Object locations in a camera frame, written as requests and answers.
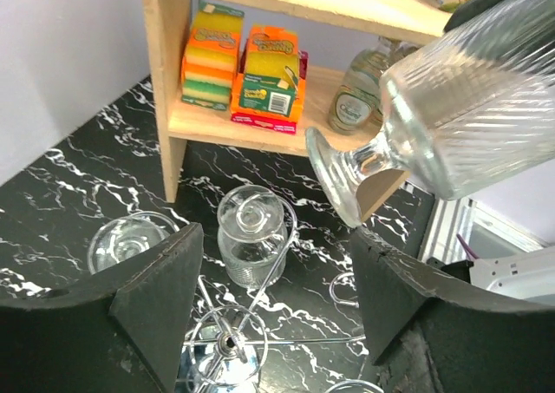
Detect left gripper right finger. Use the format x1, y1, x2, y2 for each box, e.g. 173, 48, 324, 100
350, 228, 554, 392

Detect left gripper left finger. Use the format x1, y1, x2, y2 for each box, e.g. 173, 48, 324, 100
1, 223, 204, 392

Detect ribbed glass goblet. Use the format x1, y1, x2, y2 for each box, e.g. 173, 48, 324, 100
87, 211, 179, 274

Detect chrome wine glass rack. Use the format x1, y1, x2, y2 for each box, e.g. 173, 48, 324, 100
176, 196, 365, 392

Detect clear wine glass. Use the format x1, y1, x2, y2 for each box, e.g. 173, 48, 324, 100
325, 379, 384, 393

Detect wooden shelf unit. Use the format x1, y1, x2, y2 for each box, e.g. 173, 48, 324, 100
142, 0, 448, 201

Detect glass jars on shelf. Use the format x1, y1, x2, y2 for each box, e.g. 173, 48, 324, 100
328, 36, 419, 135

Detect green orange scrub sponge pack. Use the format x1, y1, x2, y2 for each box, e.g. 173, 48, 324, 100
230, 24, 309, 135

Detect colourful sponge pack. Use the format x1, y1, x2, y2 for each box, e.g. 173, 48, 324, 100
181, 2, 245, 110

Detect aluminium rail frame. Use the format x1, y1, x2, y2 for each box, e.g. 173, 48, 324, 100
418, 197, 549, 264

